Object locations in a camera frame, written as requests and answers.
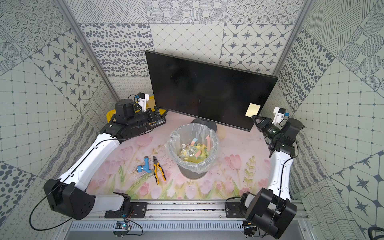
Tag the aluminium mounting rail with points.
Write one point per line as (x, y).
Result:
(166, 215)

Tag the blue plastic pipe fitting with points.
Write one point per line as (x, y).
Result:
(145, 167)

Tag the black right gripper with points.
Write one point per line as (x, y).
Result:
(263, 124)

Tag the small green circuit board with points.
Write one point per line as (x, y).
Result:
(122, 225)

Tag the small black connector module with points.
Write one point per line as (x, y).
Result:
(249, 229)

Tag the yellow black pliers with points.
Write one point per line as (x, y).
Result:
(158, 168)

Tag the pink crumpled sticky note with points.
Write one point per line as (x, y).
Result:
(208, 138)

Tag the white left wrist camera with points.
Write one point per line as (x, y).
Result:
(142, 99)

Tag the grey trash bin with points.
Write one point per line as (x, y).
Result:
(192, 175)

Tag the grey monitor stand base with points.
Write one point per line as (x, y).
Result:
(209, 124)

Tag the yellow black plastic toolbox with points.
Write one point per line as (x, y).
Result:
(129, 113)

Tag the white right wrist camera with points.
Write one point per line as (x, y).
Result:
(279, 115)

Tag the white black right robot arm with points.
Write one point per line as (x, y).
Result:
(271, 210)

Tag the black flat monitor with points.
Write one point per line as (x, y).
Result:
(206, 91)

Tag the yellow sticky note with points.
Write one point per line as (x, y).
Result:
(253, 110)

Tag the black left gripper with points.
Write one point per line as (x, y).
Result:
(153, 118)

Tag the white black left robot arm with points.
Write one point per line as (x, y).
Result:
(67, 195)

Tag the clear plastic bin liner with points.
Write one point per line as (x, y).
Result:
(187, 147)

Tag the floral pink table mat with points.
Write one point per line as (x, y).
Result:
(243, 166)

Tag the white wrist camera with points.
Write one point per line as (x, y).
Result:
(142, 99)
(279, 115)

